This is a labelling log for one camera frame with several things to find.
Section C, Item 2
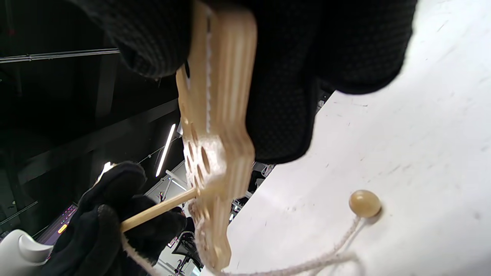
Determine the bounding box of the person's left hand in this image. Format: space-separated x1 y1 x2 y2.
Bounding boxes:
36 161 188 276

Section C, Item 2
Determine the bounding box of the person's right hand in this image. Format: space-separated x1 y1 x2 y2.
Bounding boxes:
69 0 418 164

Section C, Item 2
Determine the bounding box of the wooden crocodile lacing toy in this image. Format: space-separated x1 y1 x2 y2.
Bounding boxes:
176 0 258 272

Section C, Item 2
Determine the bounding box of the cream rope with wooden needle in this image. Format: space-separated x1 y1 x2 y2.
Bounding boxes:
120 187 382 276

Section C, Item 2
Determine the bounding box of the monitor with dark screen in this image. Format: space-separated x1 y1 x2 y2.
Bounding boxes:
36 204 79 246

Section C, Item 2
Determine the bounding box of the white ceiling strip light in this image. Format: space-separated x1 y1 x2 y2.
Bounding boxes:
155 123 176 177
98 162 115 181

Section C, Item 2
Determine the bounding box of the grey ceiling conduit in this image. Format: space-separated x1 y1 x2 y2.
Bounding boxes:
0 48 120 64

